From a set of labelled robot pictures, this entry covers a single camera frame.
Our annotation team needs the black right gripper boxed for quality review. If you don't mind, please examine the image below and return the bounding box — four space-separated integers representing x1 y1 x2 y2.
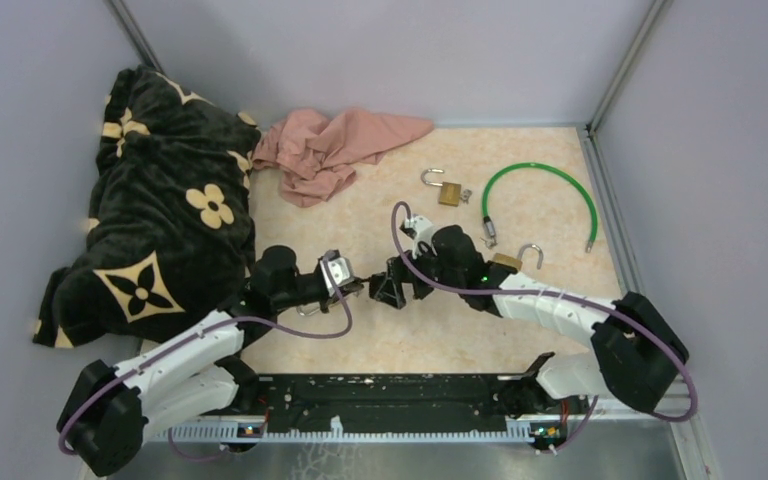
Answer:
376 236 464 308

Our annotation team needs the large brass padlock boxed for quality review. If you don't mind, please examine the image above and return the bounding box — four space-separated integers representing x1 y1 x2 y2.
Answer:
491 243 545 271

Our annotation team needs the long-shackle brass padlock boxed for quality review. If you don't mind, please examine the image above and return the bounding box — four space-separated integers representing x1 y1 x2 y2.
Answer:
296 294 340 317

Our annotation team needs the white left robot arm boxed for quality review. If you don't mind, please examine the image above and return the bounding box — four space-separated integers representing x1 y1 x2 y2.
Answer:
57 245 363 477

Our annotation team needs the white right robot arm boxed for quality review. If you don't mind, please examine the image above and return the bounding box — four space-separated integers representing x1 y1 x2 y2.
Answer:
385 216 698 421

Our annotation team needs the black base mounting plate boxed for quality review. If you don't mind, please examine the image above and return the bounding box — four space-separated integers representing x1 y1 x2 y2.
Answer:
228 374 587 453

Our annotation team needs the small brass padlock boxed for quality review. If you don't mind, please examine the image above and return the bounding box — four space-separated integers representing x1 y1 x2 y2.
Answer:
420 168 462 207

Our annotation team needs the pink crumpled cloth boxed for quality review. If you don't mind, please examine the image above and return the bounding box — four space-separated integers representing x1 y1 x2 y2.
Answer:
251 108 435 208

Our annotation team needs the black floral plush blanket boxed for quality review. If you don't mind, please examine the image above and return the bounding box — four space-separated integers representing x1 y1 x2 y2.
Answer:
32 66 261 348

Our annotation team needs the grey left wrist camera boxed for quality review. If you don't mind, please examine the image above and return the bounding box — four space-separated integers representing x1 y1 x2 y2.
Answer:
320 250 355 290

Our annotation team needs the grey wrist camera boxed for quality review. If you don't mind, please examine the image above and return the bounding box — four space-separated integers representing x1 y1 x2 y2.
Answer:
320 250 355 290
400 215 437 257

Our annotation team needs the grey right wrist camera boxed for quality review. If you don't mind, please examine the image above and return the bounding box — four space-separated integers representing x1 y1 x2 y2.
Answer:
400 215 437 257

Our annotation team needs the green cable lock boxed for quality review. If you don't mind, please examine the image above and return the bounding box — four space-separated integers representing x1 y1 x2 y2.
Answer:
480 162 599 253

